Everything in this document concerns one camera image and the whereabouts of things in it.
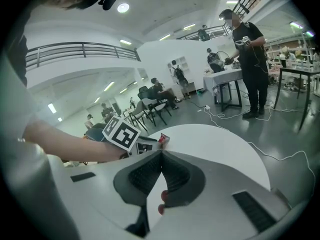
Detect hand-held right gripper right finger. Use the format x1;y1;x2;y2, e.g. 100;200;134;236
149;149;293;240

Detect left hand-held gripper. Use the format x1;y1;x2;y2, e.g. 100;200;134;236
102;115;161;159

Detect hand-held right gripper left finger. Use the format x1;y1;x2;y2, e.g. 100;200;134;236
46;149;163;237

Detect small red packet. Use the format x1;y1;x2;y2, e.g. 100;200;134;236
157;133;171;215

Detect person's left forearm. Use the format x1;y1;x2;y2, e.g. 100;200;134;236
23;120;128;163

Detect grey chair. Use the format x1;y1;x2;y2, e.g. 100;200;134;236
142;97;173;127
123;100;151;132

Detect round white table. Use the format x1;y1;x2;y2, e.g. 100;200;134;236
147;123;272;191

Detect blue padded chair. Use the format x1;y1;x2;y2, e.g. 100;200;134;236
84;123;108;142

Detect black office chair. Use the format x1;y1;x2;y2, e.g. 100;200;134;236
137;85;157;102

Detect white shelf cabinet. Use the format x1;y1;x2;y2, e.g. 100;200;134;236
166;55;197;92

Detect table with grey tablecloth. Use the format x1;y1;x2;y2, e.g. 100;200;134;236
202;68;244;113

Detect black balcony railing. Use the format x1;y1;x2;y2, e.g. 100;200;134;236
24;41;142;71
176;0;274;41

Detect person's black shirt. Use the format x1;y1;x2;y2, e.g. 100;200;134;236
4;33;28;87

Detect black-legged marble table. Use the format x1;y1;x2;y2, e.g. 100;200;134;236
273;66;320;131

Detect flowers in dark vase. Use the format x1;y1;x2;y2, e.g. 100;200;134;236
278;46;291;69

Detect white wooden rack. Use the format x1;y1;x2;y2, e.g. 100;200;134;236
264;31;320;71

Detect long white cable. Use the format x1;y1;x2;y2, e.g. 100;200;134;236
203;106;316;200

